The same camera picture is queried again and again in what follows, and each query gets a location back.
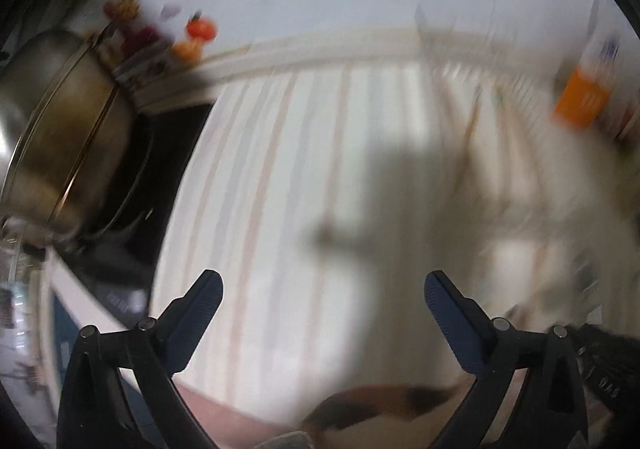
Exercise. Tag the black pan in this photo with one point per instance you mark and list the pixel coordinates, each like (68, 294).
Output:
(127, 189)

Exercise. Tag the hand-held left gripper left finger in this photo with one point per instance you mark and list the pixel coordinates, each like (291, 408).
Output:
(200, 311)

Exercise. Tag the black induction cooktop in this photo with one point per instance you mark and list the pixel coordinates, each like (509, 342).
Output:
(165, 169)

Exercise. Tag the grey slipper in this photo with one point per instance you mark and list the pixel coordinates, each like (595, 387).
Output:
(285, 441)

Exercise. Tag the clear plastic utensil organizer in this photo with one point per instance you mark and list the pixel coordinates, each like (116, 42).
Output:
(450, 74)

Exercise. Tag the steel stockpot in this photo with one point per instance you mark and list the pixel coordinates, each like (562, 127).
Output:
(75, 139)

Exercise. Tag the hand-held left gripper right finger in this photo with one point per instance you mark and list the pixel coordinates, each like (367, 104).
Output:
(450, 321)

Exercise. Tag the orange and white salt bag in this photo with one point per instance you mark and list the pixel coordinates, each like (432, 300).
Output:
(582, 99)

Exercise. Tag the colourful wall stickers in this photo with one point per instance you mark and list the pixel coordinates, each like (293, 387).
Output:
(200, 29)

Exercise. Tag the striped table mat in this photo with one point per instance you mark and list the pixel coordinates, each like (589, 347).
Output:
(280, 189)

